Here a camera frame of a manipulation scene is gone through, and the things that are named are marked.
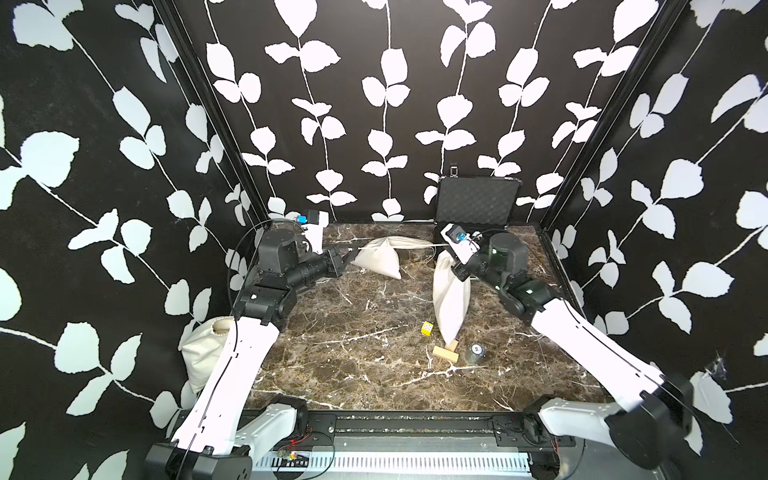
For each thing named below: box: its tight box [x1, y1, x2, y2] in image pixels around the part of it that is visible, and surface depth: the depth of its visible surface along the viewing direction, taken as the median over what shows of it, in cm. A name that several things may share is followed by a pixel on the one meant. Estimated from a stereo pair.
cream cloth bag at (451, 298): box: [433, 250, 471, 347], surface depth 83 cm
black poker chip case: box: [434, 176, 523, 241], surface depth 113 cm
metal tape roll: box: [468, 342, 485, 363], surface depth 83 cm
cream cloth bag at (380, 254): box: [350, 236, 449, 280], surface depth 102 cm
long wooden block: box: [432, 345, 460, 363], surface depth 88 cm
